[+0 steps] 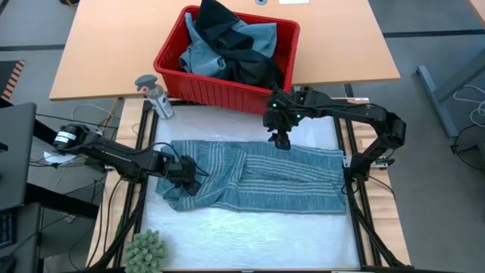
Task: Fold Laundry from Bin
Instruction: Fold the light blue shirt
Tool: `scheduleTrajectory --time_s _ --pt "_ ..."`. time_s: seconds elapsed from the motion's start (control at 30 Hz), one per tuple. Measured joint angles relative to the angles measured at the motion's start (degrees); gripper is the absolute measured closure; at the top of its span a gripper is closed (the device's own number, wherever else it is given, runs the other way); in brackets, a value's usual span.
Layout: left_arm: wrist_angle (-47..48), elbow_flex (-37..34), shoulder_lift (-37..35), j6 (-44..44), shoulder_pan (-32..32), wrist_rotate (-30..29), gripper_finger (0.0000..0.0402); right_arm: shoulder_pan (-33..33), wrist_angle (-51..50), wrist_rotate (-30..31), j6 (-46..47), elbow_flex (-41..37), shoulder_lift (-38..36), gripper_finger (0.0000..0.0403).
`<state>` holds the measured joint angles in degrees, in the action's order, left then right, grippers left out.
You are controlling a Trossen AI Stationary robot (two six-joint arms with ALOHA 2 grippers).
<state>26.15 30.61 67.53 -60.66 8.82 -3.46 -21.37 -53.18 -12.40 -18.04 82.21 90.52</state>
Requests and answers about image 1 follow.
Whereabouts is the black desk beam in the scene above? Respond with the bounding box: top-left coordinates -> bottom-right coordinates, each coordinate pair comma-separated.
24,183 -> 100,220

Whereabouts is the white floor cable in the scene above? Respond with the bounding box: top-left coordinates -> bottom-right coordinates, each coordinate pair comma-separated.
452,83 -> 485,119

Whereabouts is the black floor cable loop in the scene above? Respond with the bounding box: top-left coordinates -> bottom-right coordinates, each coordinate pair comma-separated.
449,124 -> 485,176

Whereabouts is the white round stand base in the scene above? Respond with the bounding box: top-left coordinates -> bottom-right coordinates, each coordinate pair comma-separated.
42,149 -> 77,165

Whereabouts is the grey metal table leg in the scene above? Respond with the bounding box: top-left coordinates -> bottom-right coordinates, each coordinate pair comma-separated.
415,48 -> 485,138

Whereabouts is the black aluminium table frame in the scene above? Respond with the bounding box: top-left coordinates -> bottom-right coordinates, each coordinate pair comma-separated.
86,96 -> 414,273

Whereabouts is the green artificial plant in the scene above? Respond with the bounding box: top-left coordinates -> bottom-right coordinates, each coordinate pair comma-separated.
123,228 -> 169,273

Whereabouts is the black stand pole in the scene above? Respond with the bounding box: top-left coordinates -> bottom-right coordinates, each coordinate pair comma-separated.
32,118 -> 61,152

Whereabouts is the orange black striped mat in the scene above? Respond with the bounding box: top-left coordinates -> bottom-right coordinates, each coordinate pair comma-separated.
0,59 -> 26,102

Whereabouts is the light blue garment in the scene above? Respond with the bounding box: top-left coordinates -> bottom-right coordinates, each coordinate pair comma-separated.
178,11 -> 279,80

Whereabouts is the striped blue-green towel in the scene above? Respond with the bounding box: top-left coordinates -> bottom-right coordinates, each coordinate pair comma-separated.
155,139 -> 348,215

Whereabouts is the black garment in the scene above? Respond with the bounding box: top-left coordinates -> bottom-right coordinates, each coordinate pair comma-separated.
194,0 -> 286,92

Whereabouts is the dark grey monitor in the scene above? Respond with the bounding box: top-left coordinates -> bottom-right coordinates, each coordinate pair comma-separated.
0,102 -> 38,212

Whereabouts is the red plastic bin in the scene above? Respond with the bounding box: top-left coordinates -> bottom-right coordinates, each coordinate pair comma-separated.
152,5 -> 302,116

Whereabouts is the light wooden desk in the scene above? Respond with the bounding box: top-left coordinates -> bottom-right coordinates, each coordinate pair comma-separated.
471,0 -> 485,22
48,0 -> 402,102

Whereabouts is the clear spray bottle grey trigger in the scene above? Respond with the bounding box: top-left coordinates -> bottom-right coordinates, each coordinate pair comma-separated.
133,74 -> 175,120

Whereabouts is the yellow floor cable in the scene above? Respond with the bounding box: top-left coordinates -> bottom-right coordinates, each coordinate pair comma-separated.
101,97 -> 119,132

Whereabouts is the black left camera cable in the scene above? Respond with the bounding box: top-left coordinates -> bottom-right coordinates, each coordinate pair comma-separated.
149,142 -> 210,178

